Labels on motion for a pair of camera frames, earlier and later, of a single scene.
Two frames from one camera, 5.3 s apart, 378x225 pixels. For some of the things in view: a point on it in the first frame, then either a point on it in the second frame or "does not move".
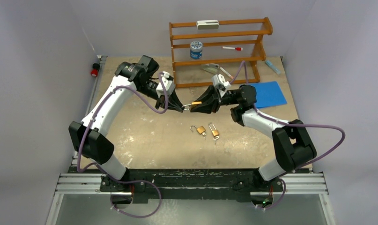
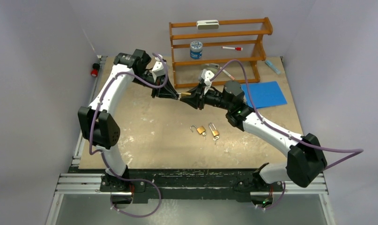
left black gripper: (174, 102) to (166, 91)
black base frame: (138, 186) does not move
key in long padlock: (217, 137) does not move
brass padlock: (200, 130) does not move
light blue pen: (273, 67) does not move
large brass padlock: (192, 107) to (185, 94)
